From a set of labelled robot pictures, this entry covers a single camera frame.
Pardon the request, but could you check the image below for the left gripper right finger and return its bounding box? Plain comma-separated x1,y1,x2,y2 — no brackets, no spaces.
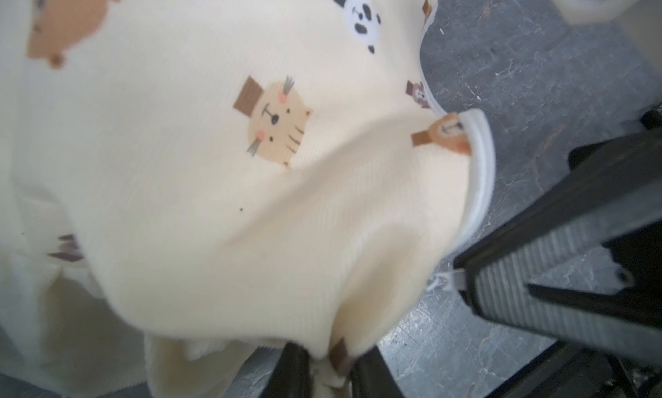
350,346,404,398

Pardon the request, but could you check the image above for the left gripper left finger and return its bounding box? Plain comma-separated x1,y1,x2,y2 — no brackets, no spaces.
260,343,313,398

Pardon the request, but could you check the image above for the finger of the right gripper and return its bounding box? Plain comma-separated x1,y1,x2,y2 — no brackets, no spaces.
454,131,661,366

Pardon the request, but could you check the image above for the cream animal print pillowcase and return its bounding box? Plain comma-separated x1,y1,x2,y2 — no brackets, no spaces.
1,0,495,397

